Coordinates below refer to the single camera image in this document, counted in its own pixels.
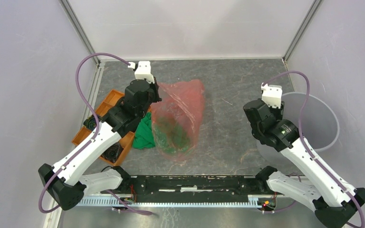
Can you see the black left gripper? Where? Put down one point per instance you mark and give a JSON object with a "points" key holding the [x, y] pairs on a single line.
{"points": [[155, 87]]}

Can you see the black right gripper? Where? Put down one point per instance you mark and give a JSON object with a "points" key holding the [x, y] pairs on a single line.
{"points": [[279, 112]]}

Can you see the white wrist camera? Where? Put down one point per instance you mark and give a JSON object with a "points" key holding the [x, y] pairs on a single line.
{"points": [[271, 95], [142, 71]]}

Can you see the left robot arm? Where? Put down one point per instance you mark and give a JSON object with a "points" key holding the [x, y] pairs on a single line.
{"points": [[65, 180]]}

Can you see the green cloth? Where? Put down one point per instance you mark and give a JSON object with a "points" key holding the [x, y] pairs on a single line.
{"points": [[143, 135]]}

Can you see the grey plastic trash bin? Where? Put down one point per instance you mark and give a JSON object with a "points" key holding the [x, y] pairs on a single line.
{"points": [[320, 125]]}

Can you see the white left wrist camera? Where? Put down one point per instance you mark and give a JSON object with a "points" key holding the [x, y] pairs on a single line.
{"points": [[142, 71]]}

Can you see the slotted cable duct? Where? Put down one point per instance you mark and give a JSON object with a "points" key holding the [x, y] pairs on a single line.
{"points": [[110, 201]]}

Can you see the red plastic trash bag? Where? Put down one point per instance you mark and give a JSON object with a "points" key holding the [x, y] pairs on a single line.
{"points": [[176, 120]]}

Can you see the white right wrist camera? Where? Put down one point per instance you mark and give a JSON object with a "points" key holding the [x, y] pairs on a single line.
{"points": [[271, 95]]}

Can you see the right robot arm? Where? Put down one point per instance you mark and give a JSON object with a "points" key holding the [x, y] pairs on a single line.
{"points": [[333, 200]]}

